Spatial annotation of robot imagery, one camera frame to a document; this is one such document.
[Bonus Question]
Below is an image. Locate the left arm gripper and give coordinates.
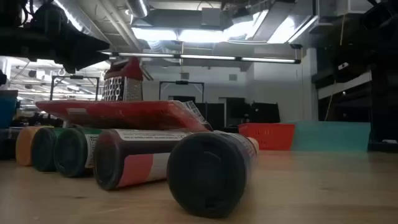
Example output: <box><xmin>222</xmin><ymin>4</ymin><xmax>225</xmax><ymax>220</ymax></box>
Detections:
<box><xmin>30</xmin><ymin>4</ymin><xmax>111</xmax><ymax>74</ymax></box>

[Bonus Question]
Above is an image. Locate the red snack package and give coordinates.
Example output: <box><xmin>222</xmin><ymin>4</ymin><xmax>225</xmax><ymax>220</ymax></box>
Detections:
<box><xmin>35</xmin><ymin>99</ymin><xmax>215</xmax><ymax>133</ymax></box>

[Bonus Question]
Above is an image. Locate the green food colouring bottle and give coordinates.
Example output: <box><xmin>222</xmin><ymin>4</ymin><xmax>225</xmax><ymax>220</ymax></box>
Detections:
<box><xmin>30</xmin><ymin>126</ymin><xmax>63</xmax><ymax>172</ymax></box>
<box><xmin>53</xmin><ymin>127</ymin><xmax>103</xmax><ymax>179</ymax></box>

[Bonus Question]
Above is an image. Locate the yellow food colouring bottle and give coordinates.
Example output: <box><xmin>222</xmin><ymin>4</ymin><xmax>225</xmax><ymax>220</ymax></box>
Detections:
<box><xmin>15</xmin><ymin>125</ymin><xmax>43</xmax><ymax>167</ymax></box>

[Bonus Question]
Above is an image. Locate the red food colouring bottle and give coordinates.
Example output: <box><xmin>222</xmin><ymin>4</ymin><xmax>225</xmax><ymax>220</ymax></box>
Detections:
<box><xmin>93</xmin><ymin>128</ymin><xmax>193</xmax><ymax>191</ymax></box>

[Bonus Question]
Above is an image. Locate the purple food colouring bottle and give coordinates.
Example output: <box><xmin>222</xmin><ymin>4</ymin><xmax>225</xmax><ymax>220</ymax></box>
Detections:
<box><xmin>166</xmin><ymin>130</ymin><xmax>259</xmax><ymax>219</ymax></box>

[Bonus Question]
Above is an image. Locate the teal plastic bin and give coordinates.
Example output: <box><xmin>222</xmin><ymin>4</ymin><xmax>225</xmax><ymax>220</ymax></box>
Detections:
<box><xmin>290</xmin><ymin>121</ymin><xmax>372</xmax><ymax>152</ymax></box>

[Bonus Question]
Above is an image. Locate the blue plastic bin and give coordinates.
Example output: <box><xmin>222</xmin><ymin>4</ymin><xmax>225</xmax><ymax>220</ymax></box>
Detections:
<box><xmin>0</xmin><ymin>90</ymin><xmax>19</xmax><ymax>129</ymax></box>

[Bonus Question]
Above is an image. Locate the wide black partition panel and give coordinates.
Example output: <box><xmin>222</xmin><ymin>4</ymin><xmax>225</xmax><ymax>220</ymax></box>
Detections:
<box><xmin>169</xmin><ymin>95</ymin><xmax>206</xmax><ymax>108</ymax></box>

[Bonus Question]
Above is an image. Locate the red plastic basket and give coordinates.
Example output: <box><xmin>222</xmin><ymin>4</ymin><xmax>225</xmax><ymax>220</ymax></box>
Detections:
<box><xmin>238</xmin><ymin>122</ymin><xmax>295</xmax><ymax>152</ymax></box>

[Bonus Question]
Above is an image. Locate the overhead LED light bar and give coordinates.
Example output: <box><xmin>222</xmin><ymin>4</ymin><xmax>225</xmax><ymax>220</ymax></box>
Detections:
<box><xmin>101</xmin><ymin>51</ymin><xmax>302</xmax><ymax>65</ymax></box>

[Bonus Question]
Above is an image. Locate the black background rig frame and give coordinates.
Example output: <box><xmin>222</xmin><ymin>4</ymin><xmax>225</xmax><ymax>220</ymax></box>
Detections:
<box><xmin>49</xmin><ymin>75</ymin><xmax>100</xmax><ymax>102</ymax></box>
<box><xmin>159</xmin><ymin>80</ymin><xmax>205</xmax><ymax>103</ymax></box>

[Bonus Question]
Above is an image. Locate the hanging yellow cable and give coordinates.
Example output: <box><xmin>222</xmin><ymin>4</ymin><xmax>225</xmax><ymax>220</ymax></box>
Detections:
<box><xmin>324</xmin><ymin>12</ymin><xmax>346</xmax><ymax>122</ymax></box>

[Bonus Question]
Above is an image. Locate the metal box grater red handle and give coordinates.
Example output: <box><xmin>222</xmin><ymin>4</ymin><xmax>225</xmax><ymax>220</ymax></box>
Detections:
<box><xmin>102</xmin><ymin>57</ymin><xmax>144</xmax><ymax>102</ymax></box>

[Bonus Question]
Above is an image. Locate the silver round air duct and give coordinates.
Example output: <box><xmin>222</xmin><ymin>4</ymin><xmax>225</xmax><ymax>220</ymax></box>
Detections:
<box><xmin>126</xmin><ymin>0</ymin><xmax>150</xmax><ymax>19</ymax></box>

